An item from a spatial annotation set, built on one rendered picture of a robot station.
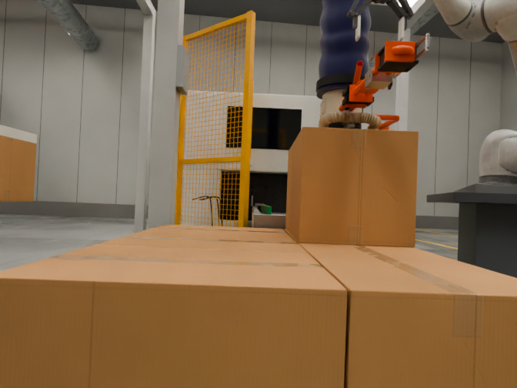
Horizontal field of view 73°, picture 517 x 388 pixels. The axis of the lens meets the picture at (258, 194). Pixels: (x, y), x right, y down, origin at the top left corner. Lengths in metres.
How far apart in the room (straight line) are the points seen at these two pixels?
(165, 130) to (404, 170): 1.79
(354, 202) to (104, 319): 0.87
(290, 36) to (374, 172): 10.76
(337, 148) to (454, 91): 12.24
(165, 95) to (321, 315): 2.27
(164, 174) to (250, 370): 2.08
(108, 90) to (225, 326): 11.10
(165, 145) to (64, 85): 9.53
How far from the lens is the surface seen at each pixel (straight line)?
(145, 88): 5.07
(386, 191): 1.27
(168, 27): 2.85
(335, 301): 0.61
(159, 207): 2.58
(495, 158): 1.89
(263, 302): 0.60
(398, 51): 0.98
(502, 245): 1.82
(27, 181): 2.41
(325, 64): 1.57
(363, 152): 1.25
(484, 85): 14.09
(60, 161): 11.63
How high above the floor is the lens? 0.69
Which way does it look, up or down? 1 degrees up
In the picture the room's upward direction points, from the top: 2 degrees clockwise
